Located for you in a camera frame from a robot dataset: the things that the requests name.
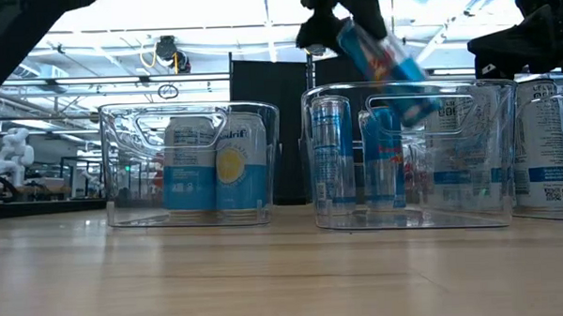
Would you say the blue lemon soda can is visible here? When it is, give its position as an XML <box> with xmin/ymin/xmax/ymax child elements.
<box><xmin>160</xmin><ymin>115</ymin><xmax>220</xmax><ymax>214</ymax></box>
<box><xmin>212</xmin><ymin>112</ymin><xmax>270</xmax><ymax>213</ymax></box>

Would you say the grey horizontal beam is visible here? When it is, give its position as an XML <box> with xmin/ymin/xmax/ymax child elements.
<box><xmin>1</xmin><ymin>71</ymin><xmax>232</xmax><ymax>90</ymax></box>

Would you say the black ceiling-hung cable reel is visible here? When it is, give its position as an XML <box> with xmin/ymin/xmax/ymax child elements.
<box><xmin>153</xmin><ymin>34</ymin><xmax>193</xmax><ymax>75</ymax></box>

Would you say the black folding screen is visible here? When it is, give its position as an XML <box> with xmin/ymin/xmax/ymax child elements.
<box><xmin>228</xmin><ymin>45</ymin><xmax>376</xmax><ymax>208</ymax></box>

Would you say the black bench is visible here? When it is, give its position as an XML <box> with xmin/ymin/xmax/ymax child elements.
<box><xmin>0</xmin><ymin>196</ymin><xmax>107</xmax><ymax>220</ymax></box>

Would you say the black framed workstation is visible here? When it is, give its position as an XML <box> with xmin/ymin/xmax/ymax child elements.
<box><xmin>55</xmin><ymin>154</ymin><xmax>110</xmax><ymax>201</ymax></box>

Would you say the blue silver energy drink can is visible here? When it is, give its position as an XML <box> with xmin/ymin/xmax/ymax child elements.
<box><xmin>310</xmin><ymin>95</ymin><xmax>358</xmax><ymax>209</ymax></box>
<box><xmin>335</xmin><ymin>14</ymin><xmax>445</xmax><ymax>131</ymax></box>
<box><xmin>358</xmin><ymin>107</ymin><xmax>407</xmax><ymax>211</ymax></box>

